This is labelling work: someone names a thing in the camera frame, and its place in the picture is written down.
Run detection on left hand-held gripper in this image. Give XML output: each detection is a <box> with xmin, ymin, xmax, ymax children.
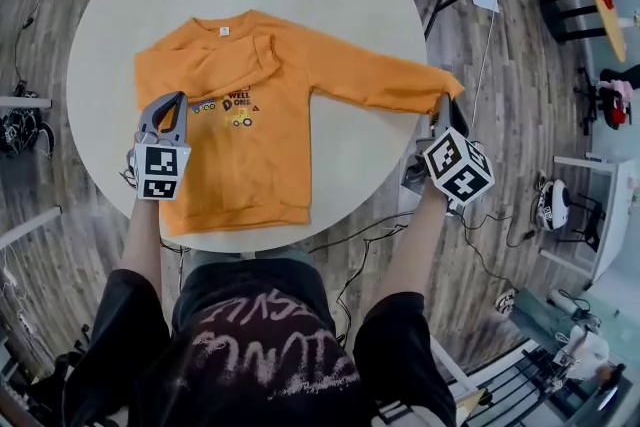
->
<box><xmin>125</xmin><ymin>90</ymin><xmax>193</xmax><ymax>202</ymax></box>

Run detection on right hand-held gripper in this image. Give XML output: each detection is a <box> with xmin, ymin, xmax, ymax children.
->
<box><xmin>402</xmin><ymin>93</ymin><xmax>496</xmax><ymax>209</ymax></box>

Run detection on orange children's sweatshirt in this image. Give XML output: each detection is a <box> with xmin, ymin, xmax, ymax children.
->
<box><xmin>133</xmin><ymin>9</ymin><xmax>466</xmax><ymax>238</ymax></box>

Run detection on person's right forearm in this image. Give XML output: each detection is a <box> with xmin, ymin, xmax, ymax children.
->
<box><xmin>372</xmin><ymin>194</ymin><xmax>451</xmax><ymax>316</ymax></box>

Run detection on person's left forearm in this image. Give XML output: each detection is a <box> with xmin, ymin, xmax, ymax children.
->
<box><xmin>119</xmin><ymin>197</ymin><xmax>164</xmax><ymax>276</ymax></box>

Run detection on person's black printed t-shirt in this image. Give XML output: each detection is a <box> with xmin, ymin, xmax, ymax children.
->
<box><xmin>62</xmin><ymin>259</ymin><xmax>459</xmax><ymax>427</ymax></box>

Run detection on white and black helmet device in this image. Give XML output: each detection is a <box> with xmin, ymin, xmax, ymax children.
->
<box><xmin>537</xmin><ymin>178</ymin><xmax>571</xmax><ymax>231</ymax></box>

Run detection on black harness gear bundle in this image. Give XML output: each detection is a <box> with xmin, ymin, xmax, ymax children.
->
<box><xmin>0</xmin><ymin>107</ymin><xmax>54</xmax><ymax>156</ymax></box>

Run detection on black office chair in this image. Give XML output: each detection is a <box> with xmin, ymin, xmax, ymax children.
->
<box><xmin>574</xmin><ymin>67</ymin><xmax>640</xmax><ymax>136</ymax></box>

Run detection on person's grey jeans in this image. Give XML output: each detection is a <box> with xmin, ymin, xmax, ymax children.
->
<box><xmin>192</xmin><ymin>247</ymin><xmax>314</xmax><ymax>269</ymax></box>

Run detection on pink and red clothing bundle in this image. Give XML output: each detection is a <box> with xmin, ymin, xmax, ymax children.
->
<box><xmin>599</xmin><ymin>79</ymin><xmax>634</xmax><ymax>126</ymax></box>

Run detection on orange round wooden table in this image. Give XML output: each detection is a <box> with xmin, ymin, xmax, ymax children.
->
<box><xmin>539</xmin><ymin>0</ymin><xmax>629</xmax><ymax>64</ymax></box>

